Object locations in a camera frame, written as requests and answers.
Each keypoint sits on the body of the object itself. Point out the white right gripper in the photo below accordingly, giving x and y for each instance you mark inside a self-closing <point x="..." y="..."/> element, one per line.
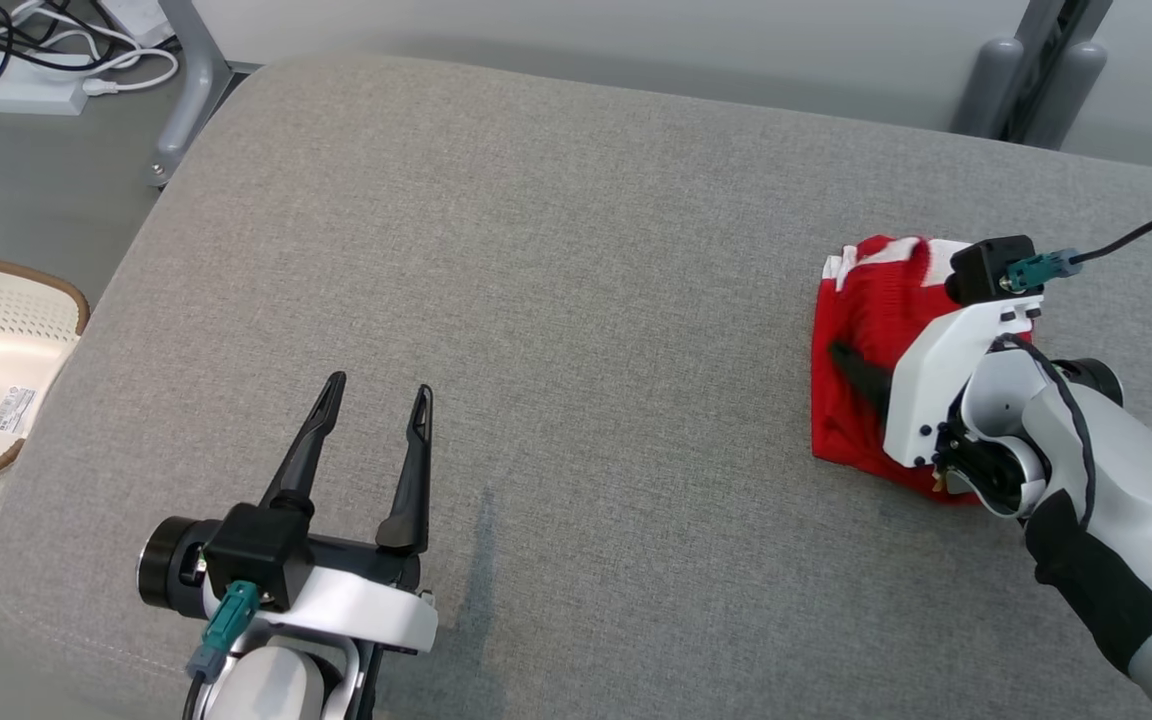
<point x="936" y="380"/>

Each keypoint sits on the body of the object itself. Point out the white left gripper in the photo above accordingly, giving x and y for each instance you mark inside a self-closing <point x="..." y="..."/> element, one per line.
<point x="356" y="610"/>

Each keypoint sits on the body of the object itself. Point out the red shorts with white stripe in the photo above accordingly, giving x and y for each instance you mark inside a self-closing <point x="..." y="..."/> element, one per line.
<point x="856" y="440"/>

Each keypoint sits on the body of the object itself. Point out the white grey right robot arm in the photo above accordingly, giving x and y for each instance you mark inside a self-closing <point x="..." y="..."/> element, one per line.
<point x="1136" y="480"/>

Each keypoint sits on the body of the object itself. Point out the grey fabric sofa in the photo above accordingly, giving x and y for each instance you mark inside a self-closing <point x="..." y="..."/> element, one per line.
<point x="586" y="300"/>

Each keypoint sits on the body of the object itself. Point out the grey metal desk leg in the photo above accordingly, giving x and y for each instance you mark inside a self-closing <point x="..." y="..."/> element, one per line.
<point x="191" y="90"/>

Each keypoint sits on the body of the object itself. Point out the short white power strip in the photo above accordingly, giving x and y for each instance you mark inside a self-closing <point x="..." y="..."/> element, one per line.
<point x="141" y="18"/>

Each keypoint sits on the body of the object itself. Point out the long white power strip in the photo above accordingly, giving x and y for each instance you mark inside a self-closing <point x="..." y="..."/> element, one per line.
<point x="21" y="88"/>

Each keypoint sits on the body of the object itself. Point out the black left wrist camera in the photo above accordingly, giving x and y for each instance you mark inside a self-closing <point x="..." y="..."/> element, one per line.
<point x="246" y="550"/>

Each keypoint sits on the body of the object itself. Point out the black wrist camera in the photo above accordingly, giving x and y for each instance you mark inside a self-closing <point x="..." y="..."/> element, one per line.
<point x="246" y="550"/>
<point x="986" y="270"/>

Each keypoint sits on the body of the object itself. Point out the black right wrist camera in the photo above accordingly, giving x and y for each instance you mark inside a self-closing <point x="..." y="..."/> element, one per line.
<point x="986" y="270"/>

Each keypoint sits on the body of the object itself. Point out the teal left camera connector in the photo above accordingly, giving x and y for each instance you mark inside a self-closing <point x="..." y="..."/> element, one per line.
<point x="226" y="625"/>

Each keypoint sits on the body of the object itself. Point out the teal camera connector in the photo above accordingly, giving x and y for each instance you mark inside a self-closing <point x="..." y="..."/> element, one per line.
<point x="1041" y="270"/>
<point x="226" y="625"/>

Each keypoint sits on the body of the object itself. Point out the teal right camera connector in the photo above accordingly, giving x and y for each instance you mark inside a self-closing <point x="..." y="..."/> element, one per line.
<point x="1041" y="270"/>

